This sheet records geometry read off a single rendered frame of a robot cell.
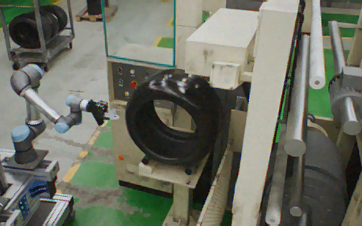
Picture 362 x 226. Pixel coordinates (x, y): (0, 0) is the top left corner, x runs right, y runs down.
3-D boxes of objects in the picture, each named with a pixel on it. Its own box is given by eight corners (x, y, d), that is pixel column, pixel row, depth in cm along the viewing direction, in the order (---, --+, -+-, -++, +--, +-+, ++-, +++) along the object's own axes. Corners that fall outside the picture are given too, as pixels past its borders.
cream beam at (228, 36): (217, 34, 193) (218, 7, 185) (261, 39, 186) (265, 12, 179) (182, 74, 143) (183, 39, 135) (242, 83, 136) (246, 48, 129)
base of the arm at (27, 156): (10, 162, 233) (6, 151, 228) (22, 150, 246) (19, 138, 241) (31, 165, 231) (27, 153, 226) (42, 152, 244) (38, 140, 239)
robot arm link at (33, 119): (20, 137, 240) (12, 68, 210) (34, 127, 252) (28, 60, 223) (35, 143, 237) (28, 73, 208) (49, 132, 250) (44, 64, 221)
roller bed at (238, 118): (232, 134, 238) (237, 96, 223) (254, 138, 234) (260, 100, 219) (226, 150, 221) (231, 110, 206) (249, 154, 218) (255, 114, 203)
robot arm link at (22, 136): (9, 149, 230) (5, 132, 223) (23, 138, 241) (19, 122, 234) (24, 152, 227) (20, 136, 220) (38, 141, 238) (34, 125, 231)
